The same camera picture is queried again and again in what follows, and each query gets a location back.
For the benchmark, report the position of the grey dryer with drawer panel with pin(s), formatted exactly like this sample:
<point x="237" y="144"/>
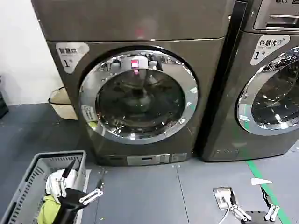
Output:
<point x="224" y="130"/>

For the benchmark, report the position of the large grey front-load dryer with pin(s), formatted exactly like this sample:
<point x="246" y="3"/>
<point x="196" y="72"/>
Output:
<point x="144" y="25"/>

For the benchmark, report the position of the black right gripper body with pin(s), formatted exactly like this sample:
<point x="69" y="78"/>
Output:
<point x="256" y="218"/>

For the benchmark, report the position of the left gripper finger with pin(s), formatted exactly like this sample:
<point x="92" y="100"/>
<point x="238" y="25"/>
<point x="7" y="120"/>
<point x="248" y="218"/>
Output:
<point x="93" y="194"/>
<point x="61" y="185"/>

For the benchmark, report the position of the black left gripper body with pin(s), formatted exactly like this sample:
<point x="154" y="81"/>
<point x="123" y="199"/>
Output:
<point x="70" y="203"/>

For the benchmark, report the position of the beige woven basket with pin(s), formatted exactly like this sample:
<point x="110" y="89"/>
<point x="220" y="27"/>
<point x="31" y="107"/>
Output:
<point x="61" y="107"/>

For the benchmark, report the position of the green floor tape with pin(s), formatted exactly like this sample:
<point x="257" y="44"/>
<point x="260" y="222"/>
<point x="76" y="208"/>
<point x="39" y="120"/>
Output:
<point x="261" y="179"/>

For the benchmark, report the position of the white cloth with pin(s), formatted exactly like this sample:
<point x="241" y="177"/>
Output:
<point x="52" y="180"/>

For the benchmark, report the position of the white paper scrap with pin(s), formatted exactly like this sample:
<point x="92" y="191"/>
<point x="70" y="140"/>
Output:
<point x="259" y="181"/>

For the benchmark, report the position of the yellow-green cloth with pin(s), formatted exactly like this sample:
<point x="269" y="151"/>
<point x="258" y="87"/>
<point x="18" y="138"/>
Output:
<point x="47" y="208"/>

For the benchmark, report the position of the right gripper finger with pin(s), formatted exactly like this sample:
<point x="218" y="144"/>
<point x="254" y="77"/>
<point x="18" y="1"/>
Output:
<point x="239" y="212"/>
<point x="272" y="212"/>

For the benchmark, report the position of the black crate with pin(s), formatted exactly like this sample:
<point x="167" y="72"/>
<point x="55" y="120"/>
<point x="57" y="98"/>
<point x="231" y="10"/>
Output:
<point x="2" y="105"/>

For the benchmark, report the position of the silver floor socket plate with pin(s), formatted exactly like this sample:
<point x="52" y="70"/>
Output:
<point x="220" y="193"/>

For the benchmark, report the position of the grey plastic laundry basket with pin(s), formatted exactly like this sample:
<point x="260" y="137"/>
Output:
<point x="25" y="177"/>

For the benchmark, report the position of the round chrome glass dryer door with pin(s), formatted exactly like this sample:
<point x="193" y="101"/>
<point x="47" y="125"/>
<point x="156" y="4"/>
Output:
<point x="137" y="130"/>

